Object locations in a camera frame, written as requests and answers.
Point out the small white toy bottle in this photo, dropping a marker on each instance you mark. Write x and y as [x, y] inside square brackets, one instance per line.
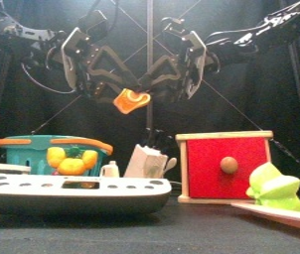
[110, 170]

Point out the white grey tray with holes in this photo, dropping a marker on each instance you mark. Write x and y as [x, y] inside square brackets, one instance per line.
[68, 193]

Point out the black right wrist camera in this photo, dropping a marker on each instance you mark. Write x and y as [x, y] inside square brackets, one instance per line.
[174, 26]

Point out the yellow toy bell pepper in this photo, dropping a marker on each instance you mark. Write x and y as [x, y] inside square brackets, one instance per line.
[71, 162]

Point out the flat white board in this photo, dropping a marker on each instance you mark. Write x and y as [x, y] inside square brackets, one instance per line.
[1, 167]

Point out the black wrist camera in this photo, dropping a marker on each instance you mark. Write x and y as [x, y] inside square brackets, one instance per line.
[174, 26]
[92, 23]

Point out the white toy spoon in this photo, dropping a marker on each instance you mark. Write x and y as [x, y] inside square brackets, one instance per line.
[171, 163]

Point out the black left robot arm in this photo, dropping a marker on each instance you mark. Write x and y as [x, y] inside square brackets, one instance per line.
[11, 28]

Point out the teal basket with orange rim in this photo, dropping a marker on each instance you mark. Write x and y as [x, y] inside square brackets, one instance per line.
[27, 155]

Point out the orange toy squash half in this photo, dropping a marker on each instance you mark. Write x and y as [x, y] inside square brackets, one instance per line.
[130, 101]

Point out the red wooden box with knob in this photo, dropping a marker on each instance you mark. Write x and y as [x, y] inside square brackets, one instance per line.
[227, 165]

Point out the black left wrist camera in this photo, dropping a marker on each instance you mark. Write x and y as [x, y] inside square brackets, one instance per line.
[92, 23]

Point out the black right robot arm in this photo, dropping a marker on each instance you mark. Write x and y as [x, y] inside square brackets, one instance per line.
[272, 28]

